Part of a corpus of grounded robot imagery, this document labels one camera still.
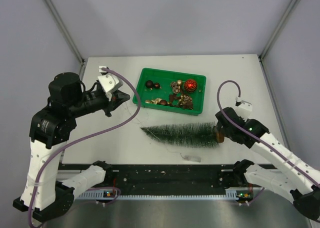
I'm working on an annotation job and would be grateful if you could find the brown ribbon pine cone decoration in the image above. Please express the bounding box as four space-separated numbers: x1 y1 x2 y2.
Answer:
167 94 194 110

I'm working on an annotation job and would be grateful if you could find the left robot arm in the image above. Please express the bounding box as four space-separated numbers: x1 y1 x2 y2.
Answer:
13 72 130 223

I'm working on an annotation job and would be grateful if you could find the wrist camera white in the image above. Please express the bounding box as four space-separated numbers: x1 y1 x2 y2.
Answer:
235 97 253 121
97 66 123 93

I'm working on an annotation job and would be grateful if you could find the brown bauble near front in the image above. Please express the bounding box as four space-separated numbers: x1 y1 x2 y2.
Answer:
159 100 168 106

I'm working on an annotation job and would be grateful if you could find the green plastic tray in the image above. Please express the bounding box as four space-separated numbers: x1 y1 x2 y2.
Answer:
136 68 207 116

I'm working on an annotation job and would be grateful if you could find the left aluminium frame post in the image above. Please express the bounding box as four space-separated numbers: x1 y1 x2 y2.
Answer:
43 0 85 64

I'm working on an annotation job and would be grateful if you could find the gold ribbed ornament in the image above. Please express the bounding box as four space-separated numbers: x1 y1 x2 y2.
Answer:
152 98 162 105

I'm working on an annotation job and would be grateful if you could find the fairy light wire string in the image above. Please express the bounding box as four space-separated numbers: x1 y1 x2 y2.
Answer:
119 98 186 159

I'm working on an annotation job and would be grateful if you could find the small brown shiny bauble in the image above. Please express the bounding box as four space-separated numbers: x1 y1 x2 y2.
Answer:
153 83 161 89

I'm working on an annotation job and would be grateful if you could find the aluminium frame post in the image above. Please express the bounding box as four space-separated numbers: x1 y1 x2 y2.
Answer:
258 0 300 63
43 0 85 64

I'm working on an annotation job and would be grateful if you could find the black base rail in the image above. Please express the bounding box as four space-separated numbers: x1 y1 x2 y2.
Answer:
59 163 263 195

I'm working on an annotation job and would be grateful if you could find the clear battery box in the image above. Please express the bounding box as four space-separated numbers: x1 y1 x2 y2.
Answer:
181 155 202 163

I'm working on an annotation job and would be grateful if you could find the large red glitter bauble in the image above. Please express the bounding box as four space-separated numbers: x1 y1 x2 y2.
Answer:
183 79 198 93

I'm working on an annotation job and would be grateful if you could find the white cable duct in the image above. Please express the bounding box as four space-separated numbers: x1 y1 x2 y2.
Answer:
74 187 253 201

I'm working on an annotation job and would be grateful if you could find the small green christmas tree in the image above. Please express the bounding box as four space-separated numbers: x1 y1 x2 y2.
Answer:
141 122 220 148

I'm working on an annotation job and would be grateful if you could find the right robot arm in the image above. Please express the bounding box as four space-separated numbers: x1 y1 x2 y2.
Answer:
215 104 320 222

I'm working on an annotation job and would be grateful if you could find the right aluminium frame post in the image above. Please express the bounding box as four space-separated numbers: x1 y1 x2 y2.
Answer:
258 0 300 63

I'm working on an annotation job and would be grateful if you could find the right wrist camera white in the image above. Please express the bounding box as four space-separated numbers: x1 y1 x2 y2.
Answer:
235 97 253 121

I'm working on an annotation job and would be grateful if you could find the large brown matte bauble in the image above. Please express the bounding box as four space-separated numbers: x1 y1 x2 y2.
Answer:
145 80 154 89

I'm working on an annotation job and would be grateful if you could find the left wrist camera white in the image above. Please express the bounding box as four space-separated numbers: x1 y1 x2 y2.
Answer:
97 66 123 93

